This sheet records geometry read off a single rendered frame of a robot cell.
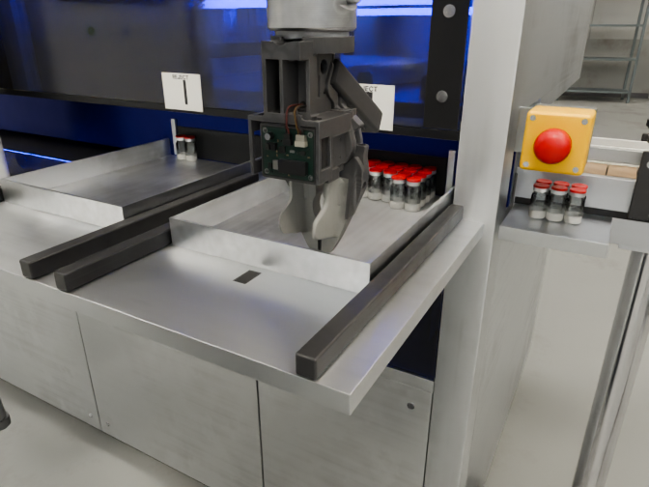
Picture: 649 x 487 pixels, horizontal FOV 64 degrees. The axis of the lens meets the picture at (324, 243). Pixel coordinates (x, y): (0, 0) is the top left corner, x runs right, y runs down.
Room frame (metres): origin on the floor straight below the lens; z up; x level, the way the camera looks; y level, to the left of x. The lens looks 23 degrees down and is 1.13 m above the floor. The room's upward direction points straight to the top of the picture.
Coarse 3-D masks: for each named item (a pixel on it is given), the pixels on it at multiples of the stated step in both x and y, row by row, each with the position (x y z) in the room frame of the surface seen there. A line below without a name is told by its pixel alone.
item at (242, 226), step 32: (256, 192) 0.72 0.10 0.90; (288, 192) 0.78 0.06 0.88; (448, 192) 0.67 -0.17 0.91; (192, 224) 0.56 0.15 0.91; (224, 224) 0.64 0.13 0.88; (256, 224) 0.64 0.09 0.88; (352, 224) 0.64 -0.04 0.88; (384, 224) 0.64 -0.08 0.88; (416, 224) 0.56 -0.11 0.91; (224, 256) 0.53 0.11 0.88; (256, 256) 0.51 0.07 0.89; (288, 256) 0.49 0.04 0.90; (320, 256) 0.47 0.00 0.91; (352, 256) 0.54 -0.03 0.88; (384, 256) 0.48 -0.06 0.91; (352, 288) 0.46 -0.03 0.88
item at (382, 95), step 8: (368, 88) 0.73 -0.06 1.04; (376, 88) 0.73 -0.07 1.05; (384, 88) 0.72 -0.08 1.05; (392, 88) 0.72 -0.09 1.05; (376, 96) 0.73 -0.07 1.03; (384, 96) 0.72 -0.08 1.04; (392, 96) 0.72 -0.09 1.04; (384, 104) 0.72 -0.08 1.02; (392, 104) 0.72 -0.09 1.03; (384, 112) 0.72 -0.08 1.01; (392, 112) 0.72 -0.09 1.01; (384, 120) 0.72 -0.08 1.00; (392, 120) 0.72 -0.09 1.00; (384, 128) 0.72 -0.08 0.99; (392, 128) 0.72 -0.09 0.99
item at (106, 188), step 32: (96, 160) 0.88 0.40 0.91; (128, 160) 0.94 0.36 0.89; (160, 160) 0.98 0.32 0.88; (32, 192) 0.70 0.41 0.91; (64, 192) 0.67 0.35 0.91; (96, 192) 0.78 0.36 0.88; (128, 192) 0.78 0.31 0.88; (160, 192) 0.67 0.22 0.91; (192, 192) 0.72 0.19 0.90; (96, 224) 0.64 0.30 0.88
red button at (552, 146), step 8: (544, 136) 0.59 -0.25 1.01; (552, 136) 0.59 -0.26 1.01; (560, 136) 0.58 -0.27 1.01; (568, 136) 0.59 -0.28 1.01; (536, 144) 0.59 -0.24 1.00; (544, 144) 0.59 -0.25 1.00; (552, 144) 0.58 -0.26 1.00; (560, 144) 0.58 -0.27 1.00; (568, 144) 0.58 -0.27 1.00; (536, 152) 0.59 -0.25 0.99; (544, 152) 0.59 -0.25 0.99; (552, 152) 0.58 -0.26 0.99; (560, 152) 0.58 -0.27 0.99; (568, 152) 0.58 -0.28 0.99; (544, 160) 0.59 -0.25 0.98; (552, 160) 0.58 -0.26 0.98; (560, 160) 0.58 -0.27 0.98
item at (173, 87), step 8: (168, 72) 0.91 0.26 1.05; (168, 80) 0.92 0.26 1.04; (176, 80) 0.91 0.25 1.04; (192, 80) 0.89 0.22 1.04; (200, 80) 0.88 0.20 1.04; (168, 88) 0.92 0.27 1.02; (176, 88) 0.91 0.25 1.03; (192, 88) 0.89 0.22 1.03; (200, 88) 0.88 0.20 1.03; (168, 96) 0.92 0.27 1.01; (176, 96) 0.91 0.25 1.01; (192, 96) 0.89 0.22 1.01; (200, 96) 0.88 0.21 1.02; (168, 104) 0.92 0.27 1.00; (176, 104) 0.91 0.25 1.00; (184, 104) 0.90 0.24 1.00; (192, 104) 0.89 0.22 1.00; (200, 104) 0.88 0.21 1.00
